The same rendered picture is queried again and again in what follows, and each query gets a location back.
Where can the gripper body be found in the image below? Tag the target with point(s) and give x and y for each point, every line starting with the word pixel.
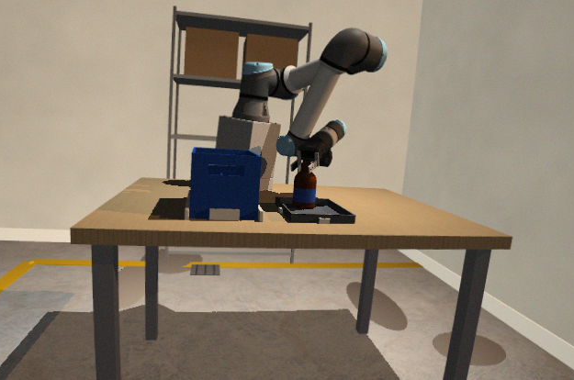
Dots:
pixel 320 142

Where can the dark blue crate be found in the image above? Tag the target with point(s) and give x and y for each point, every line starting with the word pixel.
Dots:
pixel 223 186

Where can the dark brown bottle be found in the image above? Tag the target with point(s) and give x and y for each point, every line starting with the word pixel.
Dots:
pixel 304 192

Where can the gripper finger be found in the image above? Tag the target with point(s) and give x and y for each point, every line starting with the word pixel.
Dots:
pixel 296 163
pixel 314 164

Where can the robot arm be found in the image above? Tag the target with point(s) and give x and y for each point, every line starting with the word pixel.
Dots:
pixel 260 80

